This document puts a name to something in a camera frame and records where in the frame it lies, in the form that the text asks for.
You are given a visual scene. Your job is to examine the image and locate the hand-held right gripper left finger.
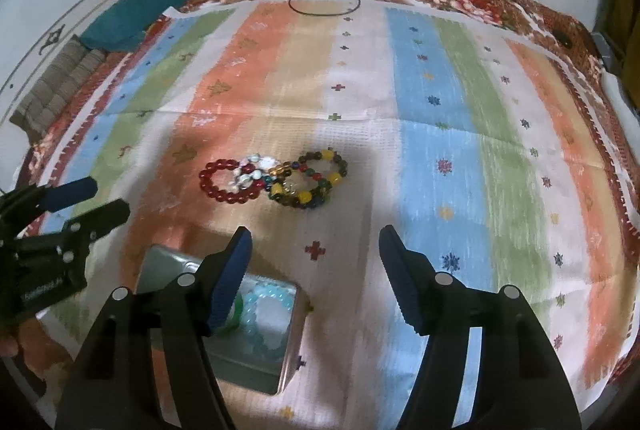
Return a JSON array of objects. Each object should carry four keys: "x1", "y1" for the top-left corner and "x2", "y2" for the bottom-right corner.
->
[{"x1": 55, "y1": 226, "x2": 252, "y2": 430}]

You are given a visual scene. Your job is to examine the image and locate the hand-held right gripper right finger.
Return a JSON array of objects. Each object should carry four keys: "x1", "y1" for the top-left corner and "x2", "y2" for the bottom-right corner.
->
[{"x1": 378, "y1": 225, "x2": 583, "y2": 430}]

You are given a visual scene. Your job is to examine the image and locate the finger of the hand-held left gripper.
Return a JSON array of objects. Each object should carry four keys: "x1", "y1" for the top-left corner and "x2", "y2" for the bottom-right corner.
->
[
  {"x1": 64, "y1": 199, "x2": 131, "y2": 244},
  {"x1": 40, "y1": 177, "x2": 99, "y2": 214}
]

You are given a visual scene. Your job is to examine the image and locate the green bead bracelet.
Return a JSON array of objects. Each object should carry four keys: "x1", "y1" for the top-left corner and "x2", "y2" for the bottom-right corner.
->
[{"x1": 224, "y1": 294, "x2": 247, "y2": 327}]

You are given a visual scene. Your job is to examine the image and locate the light blue bead bracelet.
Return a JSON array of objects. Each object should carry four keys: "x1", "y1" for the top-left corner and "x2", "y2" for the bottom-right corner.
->
[{"x1": 239, "y1": 284, "x2": 294, "y2": 357}]

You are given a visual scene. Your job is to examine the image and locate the metal tin box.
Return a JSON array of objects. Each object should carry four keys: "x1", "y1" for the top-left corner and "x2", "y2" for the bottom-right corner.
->
[{"x1": 136, "y1": 244, "x2": 313, "y2": 396}]

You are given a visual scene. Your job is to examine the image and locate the red bead bracelet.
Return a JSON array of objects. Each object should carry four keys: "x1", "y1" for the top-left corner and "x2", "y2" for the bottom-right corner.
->
[{"x1": 198, "y1": 161, "x2": 266, "y2": 206}]

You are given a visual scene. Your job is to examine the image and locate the dark yellow bead bracelet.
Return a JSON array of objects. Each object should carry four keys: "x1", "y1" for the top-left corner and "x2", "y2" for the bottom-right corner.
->
[{"x1": 266, "y1": 177, "x2": 334, "y2": 211}]

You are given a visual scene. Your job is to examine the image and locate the clear white bead bracelet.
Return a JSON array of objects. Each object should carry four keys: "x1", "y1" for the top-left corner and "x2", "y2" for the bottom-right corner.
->
[{"x1": 231, "y1": 153, "x2": 279, "y2": 191}]

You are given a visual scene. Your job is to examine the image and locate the multicolour bead bracelet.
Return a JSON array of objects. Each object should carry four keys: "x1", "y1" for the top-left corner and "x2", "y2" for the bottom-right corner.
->
[{"x1": 292, "y1": 148, "x2": 350, "y2": 191}]

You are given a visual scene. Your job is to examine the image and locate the brown striped pillow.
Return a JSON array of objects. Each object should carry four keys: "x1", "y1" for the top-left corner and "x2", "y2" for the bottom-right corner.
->
[{"x1": 10, "y1": 34, "x2": 109, "y2": 131}]

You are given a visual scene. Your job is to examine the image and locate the colourful striped mat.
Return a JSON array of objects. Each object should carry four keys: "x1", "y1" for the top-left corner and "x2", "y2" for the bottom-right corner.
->
[{"x1": 37, "y1": 0, "x2": 637, "y2": 430}]

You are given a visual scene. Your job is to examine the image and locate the white bed headboard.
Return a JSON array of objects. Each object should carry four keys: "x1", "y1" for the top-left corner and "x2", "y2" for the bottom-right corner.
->
[{"x1": 0, "y1": 0, "x2": 151, "y2": 191}]

